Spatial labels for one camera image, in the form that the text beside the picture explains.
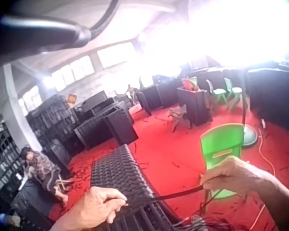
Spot person's right hand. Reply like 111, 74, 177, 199
202, 155, 268, 201

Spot person's left hand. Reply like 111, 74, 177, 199
70, 187, 129, 228

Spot black rattan strip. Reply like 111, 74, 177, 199
124, 184, 208, 208

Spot black woven rattan panel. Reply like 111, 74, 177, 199
91, 143, 181, 231

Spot bundle of loose black strips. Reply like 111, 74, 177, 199
177, 189, 234, 231

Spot small wooden stool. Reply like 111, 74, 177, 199
54, 177, 76, 193
168, 107, 192, 132

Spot black rattan table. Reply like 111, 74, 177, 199
73, 100, 139, 151

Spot black rattan cabinet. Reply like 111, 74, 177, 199
176, 86, 214, 127

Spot standing fan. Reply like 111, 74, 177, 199
239, 68, 259, 147

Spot pale green plastic chair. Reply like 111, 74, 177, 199
205, 78, 227, 104
223, 77, 243, 102

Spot stack of black crates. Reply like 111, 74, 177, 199
26, 93, 81, 156

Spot red plastic chair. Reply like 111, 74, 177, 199
181, 77, 198, 92

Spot row of black rattan furniture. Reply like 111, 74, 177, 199
136, 78, 184, 116

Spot large black rattan furniture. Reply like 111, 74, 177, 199
247, 62, 289, 132

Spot black metal rack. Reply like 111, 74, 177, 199
0, 122, 26, 199

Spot orange cable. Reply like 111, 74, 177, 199
257, 128, 278, 178

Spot black head rig strap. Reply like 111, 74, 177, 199
0, 0, 122, 50

